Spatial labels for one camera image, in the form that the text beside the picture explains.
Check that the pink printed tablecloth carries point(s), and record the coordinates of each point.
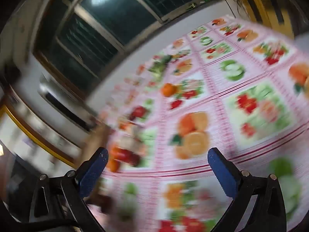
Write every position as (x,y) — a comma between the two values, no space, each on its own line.
(217,106)

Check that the yellow wooden door frame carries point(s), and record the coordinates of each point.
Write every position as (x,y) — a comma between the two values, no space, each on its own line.
(260,2)

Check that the brown cardboard box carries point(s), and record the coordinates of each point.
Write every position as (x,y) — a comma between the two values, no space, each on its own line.
(96,140)

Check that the orange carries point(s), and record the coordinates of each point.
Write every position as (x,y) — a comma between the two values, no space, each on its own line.
(169,90)
(113,165)

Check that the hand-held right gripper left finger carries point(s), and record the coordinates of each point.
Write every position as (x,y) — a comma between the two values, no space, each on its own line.
(93,174)

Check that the green broccoli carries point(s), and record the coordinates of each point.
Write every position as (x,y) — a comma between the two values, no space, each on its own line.
(159,65)

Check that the yellow framed shelf cabinet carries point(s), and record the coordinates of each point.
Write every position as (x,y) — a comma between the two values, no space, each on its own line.
(29,135)

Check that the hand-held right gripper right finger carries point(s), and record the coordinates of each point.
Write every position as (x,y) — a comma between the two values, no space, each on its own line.
(223,174)

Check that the wooden framed window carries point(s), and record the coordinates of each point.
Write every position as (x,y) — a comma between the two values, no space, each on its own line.
(108,17)

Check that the red tomato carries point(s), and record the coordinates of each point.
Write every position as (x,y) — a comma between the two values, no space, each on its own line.
(125,154)

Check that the white tower air conditioner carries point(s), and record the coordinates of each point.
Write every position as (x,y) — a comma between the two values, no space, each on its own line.
(62,106)

